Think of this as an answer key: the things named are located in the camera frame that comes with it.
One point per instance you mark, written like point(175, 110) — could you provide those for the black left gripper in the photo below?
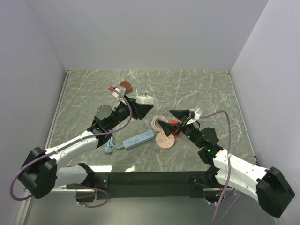
point(140, 110)

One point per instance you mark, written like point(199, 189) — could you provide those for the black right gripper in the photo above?
point(169, 128)

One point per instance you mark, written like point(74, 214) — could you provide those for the red cube socket adapter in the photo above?
point(176, 128)

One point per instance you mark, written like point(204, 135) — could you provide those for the white square socket adapter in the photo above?
point(145, 99)

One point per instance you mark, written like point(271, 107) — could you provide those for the pink round power strip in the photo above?
point(165, 142)

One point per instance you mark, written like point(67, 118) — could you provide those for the blue power strip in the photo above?
point(138, 139)

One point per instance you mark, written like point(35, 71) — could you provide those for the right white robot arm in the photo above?
point(268, 187)

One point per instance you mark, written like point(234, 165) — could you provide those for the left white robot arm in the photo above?
point(44, 170)

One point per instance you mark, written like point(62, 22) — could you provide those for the dark red cube adapter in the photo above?
point(126, 85)

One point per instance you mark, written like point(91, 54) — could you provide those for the black base beam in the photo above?
point(153, 184)

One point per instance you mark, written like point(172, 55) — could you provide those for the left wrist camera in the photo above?
point(118, 92)

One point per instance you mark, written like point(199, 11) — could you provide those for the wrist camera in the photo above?
point(195, 114)
point(118, 92)

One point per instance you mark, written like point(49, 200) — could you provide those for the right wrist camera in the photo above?
point(195, 114)

